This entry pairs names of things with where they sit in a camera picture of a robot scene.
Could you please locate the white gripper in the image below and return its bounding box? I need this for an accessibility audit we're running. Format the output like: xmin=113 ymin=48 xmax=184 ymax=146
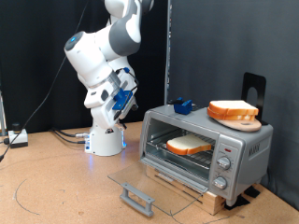
xmin=83 ymin=73 xmax=140 ymax=131

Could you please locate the fork with blue grip block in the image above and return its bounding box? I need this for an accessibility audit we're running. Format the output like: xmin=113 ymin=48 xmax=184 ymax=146
xmin=167 ymin=96 xmax=199 ymax=116

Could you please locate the white bread slice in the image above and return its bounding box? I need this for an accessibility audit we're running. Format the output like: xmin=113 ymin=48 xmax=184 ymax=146
xmin=206 ymin=106 xmax=257 ymax=122
xmin=165 ymin=133 xmax=213 ymax=156
xmin=207 ymin=99 xmax=260 ymax=117

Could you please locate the glass oven door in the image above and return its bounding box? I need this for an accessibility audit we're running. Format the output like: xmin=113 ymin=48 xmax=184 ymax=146
xmin=107 ymin=157 xmax=209 ymax=217

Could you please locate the silver oven knob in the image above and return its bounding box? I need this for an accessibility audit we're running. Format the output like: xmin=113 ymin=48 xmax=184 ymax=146
xmin=217 ymin=155 xmax=233 ymax=171
xmin=212 ymin=175 xmax=228 ymax=190

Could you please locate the silver toaster oven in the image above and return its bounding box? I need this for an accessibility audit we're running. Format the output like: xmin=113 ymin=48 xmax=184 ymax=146
xmin=138 ymin=103 xmax=275 ymax=206

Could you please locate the vertical aluminium pole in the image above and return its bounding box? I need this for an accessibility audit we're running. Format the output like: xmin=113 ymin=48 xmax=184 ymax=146
xmin=164 ymin=0 xmax=173 ymax=105

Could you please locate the grey emergency stop box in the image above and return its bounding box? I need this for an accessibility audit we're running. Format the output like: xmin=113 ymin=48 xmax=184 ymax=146
xmin=7 ymin=122 xmax=29 ymax=149

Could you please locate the round wooden board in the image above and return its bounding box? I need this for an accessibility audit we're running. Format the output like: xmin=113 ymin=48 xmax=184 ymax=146
xmin=214 ymin=117 xmax=263 ymax=133

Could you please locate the black backdrop curtain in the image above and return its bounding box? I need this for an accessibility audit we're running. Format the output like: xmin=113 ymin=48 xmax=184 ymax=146
xmin=0 ymin=0 xmax=169 ymax=134

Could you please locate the thin metal pole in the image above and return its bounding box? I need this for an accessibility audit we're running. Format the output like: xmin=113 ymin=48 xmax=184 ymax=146
xmin=0 ymin=90 xmax=7 ymax=137

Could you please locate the grey backdrop curtain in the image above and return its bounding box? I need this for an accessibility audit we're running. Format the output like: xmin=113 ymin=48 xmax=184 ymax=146
xmin=167 ymin=0 xmax=299 ymax=209

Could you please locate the black metal bookend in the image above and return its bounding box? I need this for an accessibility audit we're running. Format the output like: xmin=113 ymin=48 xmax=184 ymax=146
xmin=242 ymin=72 xmax=269 ymax=126

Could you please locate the black foam pad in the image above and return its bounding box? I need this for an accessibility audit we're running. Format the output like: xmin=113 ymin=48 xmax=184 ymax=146
xmin=244 ymin=186 xmax=262 ymax=199
xmin=223 ymin=195 xmax=251 ymax=211

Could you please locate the black camera cable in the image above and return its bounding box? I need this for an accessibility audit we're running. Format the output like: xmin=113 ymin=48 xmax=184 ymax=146
xmin=115 ymin=68 xmax=140 ymax=94

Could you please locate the wire oven rack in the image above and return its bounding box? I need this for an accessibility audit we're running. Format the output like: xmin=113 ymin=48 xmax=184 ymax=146
xmin=146 ymin=128 xmax=217 ymax=171

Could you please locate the black cable silver plug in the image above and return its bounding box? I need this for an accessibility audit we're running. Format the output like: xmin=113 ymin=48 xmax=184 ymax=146
xmin=50 ymin=127 xmax=92 ymax=139

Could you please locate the black base cable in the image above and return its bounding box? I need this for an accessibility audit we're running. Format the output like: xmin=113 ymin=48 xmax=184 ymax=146
xmin=52 ymin=132 xmax=88 ymax=145

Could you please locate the long black hanging cable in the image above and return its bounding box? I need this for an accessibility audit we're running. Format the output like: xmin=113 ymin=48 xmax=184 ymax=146
xmin=0 ymin=0 xmax=90 ymax=161

